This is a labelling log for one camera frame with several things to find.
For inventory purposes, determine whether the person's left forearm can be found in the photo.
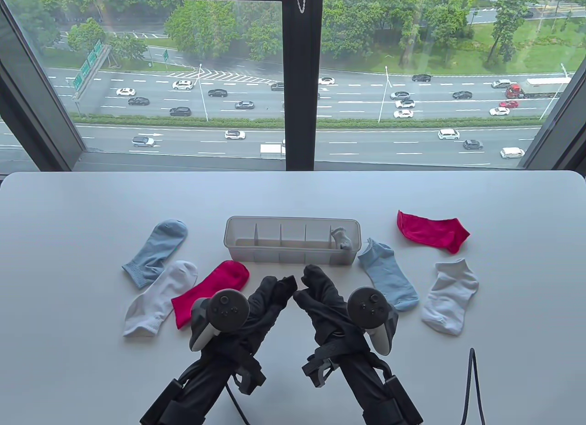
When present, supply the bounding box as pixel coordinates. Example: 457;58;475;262
140;347;266;425

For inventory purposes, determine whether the short light blue sock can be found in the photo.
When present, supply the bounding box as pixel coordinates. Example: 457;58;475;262
358;237;420;312

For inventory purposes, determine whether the thick black cable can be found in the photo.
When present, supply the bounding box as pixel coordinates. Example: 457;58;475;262
461;348;486;425

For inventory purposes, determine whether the long red sock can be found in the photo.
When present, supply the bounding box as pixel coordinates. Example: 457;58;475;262
171;260;250;330

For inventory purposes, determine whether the long light blue sock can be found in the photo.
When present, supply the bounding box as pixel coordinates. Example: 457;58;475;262
122;219;189;290

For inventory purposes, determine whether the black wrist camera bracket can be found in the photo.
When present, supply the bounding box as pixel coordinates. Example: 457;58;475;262
233;361;267;395
301;347;340;388

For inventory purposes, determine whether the grey sock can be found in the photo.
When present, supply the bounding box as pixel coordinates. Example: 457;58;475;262
330;227;354;251

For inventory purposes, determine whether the short white sock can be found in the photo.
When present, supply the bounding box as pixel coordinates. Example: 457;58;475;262
421;258;479;337

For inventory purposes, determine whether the translucent divided organizer box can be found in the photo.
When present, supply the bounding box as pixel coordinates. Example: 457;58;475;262
223;216;362;266

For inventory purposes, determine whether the black window frame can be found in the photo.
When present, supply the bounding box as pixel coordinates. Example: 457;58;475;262
0;0;586;174

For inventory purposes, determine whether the short red sock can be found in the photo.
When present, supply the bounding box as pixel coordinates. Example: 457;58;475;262
396;210;471;254

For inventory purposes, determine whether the grey and white controller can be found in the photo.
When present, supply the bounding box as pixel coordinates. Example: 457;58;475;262
190;290;251;352
347;286;398;356

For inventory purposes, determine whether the person's right hand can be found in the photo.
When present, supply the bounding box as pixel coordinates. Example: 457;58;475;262
293;264;369;359

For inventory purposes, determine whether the black labelled adapter box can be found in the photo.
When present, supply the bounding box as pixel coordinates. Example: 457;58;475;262
382;375;424;425

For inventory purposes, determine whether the person's right forearm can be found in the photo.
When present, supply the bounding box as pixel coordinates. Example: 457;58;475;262
320;347;424;425

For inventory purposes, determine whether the person's left hand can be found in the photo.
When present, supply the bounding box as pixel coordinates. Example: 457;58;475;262
213;275;298;366

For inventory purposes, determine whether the long white sock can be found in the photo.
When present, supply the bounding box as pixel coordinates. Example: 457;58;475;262
123;260;199;338

